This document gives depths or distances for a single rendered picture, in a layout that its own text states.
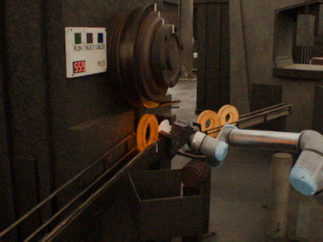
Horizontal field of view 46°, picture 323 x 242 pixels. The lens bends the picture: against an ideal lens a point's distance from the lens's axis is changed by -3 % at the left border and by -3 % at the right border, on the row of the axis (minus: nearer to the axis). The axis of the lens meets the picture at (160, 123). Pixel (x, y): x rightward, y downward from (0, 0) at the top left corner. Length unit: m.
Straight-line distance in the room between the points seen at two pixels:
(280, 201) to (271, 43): 2.29
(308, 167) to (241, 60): 2.99
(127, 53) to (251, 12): 2.96
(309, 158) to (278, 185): 0.83
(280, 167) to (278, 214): 0.30
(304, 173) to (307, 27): 2.60
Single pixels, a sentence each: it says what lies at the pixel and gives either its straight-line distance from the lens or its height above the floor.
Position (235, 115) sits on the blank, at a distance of 2.39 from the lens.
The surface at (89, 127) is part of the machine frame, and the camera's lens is 1.50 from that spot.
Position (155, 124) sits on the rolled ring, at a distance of 1.89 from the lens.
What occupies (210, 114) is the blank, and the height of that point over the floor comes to 0.76.
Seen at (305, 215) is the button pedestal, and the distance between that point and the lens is 2.51.
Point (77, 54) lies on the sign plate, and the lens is 1.47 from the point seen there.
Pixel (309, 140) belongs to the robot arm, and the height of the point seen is 0.80.
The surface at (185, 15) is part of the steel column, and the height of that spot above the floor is 1.73.
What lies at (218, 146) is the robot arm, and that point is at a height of 0.70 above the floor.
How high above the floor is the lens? 1.21
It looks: 13 degrees down
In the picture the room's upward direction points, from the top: straight up
